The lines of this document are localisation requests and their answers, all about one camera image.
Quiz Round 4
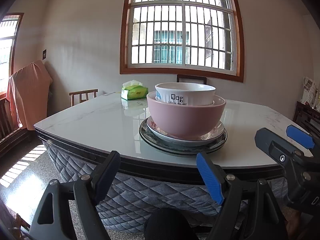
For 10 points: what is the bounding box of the white rimmed plate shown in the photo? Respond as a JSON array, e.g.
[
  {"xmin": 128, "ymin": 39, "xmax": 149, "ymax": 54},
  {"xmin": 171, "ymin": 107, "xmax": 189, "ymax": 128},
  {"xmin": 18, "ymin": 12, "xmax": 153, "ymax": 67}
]
[{"xmin": 146, "ymin": 116, "xmax": 226, "ymax": 147}]

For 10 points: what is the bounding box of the large pink bowl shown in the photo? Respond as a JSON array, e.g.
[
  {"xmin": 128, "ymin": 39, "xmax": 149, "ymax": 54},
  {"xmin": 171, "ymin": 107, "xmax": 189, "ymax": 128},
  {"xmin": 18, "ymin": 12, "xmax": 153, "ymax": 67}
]
[{"xmin": 146, "ymin": 92, "xmax": 226, "ymax": 137}]

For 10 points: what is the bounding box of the white bowl blue print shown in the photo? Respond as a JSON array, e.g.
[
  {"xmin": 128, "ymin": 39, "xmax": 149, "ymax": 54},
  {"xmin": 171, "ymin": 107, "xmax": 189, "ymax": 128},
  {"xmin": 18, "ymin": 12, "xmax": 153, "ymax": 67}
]
[{"xmin": 155, "ymin": 82, "xmax": 216, "ymax": 106}]

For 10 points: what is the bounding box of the dark patterned plate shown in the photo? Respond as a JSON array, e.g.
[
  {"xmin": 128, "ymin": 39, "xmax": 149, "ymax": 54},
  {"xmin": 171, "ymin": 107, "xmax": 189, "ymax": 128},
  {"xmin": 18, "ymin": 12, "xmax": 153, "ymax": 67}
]
[{"xmin": 139, "ymin": 117, "xmax": 227, "ymax": 155}]

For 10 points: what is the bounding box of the dark wooden side cabinet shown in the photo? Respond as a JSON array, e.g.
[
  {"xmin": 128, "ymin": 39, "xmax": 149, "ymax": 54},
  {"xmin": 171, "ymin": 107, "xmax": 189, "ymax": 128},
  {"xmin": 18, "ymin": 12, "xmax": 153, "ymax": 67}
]
[{"xmin": 293, "ymin": 101, "xmax": 319, "ymax": 134}]

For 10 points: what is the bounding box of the newspaper stack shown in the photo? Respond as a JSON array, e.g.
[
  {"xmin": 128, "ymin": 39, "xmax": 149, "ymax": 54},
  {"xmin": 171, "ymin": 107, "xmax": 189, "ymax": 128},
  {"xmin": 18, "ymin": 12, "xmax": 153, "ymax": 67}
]
[{"xmin": 300, "ymin": 76, "xmax": 319, "ymax": 112}]

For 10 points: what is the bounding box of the quilted blue table skirt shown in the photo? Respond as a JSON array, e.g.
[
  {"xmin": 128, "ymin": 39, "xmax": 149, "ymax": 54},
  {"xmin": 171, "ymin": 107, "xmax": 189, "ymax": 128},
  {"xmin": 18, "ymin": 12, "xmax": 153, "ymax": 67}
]
[{"xmin": 43, "ymin": 141, "xmax": 287, "ymax": 233}]

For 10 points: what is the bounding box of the dark wooden bench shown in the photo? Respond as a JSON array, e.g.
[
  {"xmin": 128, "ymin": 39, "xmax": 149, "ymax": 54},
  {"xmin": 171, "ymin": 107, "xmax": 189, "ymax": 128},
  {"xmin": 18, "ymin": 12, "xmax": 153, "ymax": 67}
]
[{"xmin": 0, "ymin": 98, "xmax": 30, "ymax": 157}]

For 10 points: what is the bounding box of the dark wooden ladder-back chair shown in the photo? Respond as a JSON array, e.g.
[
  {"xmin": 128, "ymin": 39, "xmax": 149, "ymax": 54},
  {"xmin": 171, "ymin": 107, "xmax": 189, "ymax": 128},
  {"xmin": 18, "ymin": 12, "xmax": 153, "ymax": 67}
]
[{"xmin": 176, "ymin": 74, "xmax": 207, "ymax": 85}]

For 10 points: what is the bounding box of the light wooden chair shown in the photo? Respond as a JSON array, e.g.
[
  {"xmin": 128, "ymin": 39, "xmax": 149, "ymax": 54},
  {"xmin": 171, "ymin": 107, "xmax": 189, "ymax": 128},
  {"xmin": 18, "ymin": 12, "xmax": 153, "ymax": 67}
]
[{"xmin": 69, "ymin": 89, "xmax": 98, "ymax": 106}]

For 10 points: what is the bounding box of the green tissue pack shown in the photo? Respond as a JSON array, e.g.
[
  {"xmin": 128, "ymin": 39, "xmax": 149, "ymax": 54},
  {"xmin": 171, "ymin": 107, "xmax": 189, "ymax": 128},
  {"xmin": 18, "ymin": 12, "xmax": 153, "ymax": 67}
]
[{"xmin": 121, "ymin": 80, "xmax": 149, "ymax": 100}]

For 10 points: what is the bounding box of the wood framed barred window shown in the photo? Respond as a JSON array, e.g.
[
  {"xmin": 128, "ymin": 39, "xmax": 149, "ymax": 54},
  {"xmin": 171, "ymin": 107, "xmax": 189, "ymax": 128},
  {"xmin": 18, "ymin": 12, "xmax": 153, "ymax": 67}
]
[{"xmin": 119, "ymin": 0, "xmax": 245, "ymax": 82}]

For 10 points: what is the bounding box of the side window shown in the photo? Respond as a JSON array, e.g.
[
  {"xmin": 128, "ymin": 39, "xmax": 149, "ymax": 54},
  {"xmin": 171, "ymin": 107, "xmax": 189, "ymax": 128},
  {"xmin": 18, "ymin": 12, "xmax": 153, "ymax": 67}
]
[{"xmin": 0, "ymin": 12, "xmax": 24, "ymax": 99}]

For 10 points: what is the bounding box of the black wall switch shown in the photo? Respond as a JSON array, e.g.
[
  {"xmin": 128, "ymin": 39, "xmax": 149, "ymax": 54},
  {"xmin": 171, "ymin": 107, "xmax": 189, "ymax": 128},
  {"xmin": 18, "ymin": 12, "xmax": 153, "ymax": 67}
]
[{"xmin": 42, "ymin": 49, "xmax": 47, "ymax": 60}]

